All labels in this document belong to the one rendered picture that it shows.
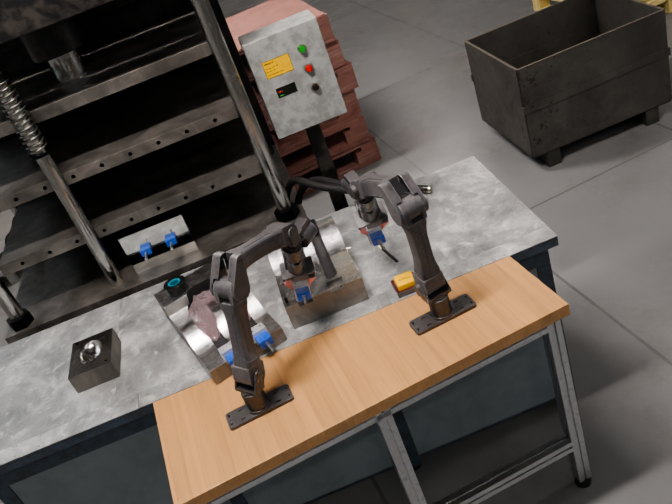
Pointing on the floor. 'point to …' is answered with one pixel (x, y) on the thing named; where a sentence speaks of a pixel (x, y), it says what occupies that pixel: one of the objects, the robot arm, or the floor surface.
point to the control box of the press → (297, 83)
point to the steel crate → (571, 72)
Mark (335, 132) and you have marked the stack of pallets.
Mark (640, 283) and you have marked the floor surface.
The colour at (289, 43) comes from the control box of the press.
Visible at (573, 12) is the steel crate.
